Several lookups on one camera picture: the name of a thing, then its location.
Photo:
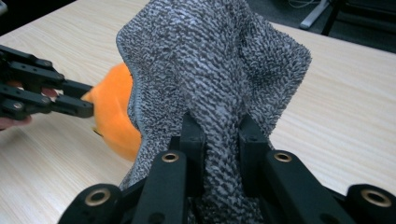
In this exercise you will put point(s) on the orange plush toy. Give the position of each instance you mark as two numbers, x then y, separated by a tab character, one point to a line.
115	109

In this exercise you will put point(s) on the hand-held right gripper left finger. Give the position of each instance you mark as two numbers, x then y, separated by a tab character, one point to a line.
169	186

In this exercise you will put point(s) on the grey towel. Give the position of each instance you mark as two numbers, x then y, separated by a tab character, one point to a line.
211	68

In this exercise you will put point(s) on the white desk leg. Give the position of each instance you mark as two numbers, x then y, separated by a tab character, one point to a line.
313	15

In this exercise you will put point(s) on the black folding chair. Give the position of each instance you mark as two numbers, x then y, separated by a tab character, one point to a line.
367	21

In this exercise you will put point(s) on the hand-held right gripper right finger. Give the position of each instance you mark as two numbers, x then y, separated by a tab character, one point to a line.
280	186

